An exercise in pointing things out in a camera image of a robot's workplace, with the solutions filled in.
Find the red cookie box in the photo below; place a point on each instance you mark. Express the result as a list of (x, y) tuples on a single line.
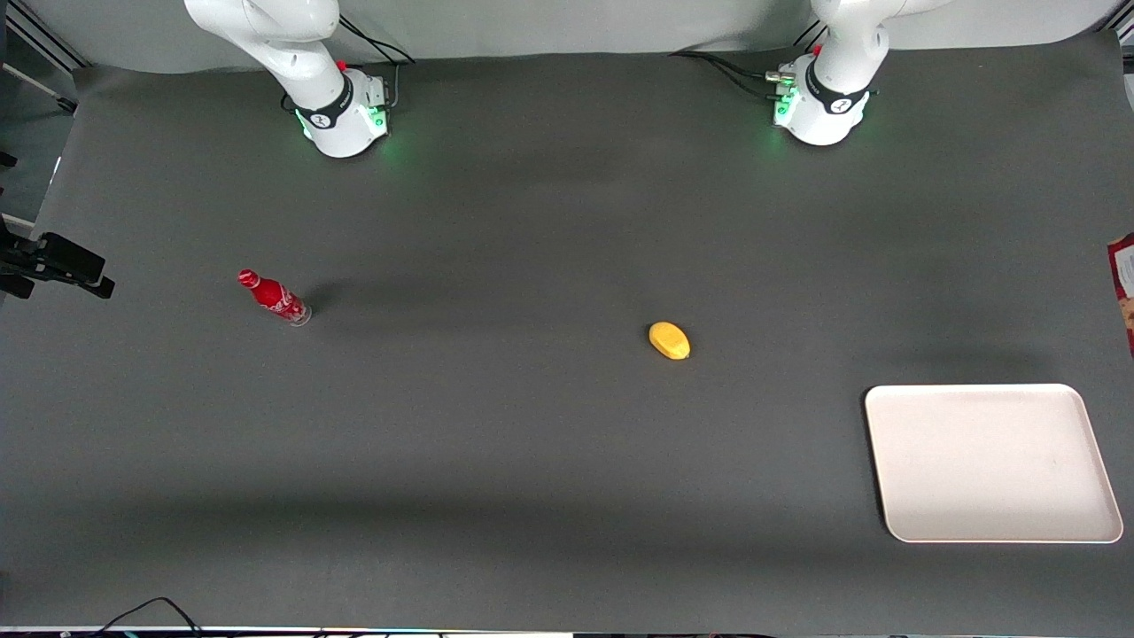
[(1125, 292)]

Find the white rectangular tray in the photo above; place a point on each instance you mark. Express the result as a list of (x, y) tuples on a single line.
[(992, 462)]

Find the red cola bottle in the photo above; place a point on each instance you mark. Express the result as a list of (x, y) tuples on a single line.
[(273, 296)]

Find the yellow lemon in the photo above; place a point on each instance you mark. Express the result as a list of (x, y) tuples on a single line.
[(669, 340)]

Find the aluminium frame strut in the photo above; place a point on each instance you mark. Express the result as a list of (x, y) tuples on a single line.
[(40, 44)]

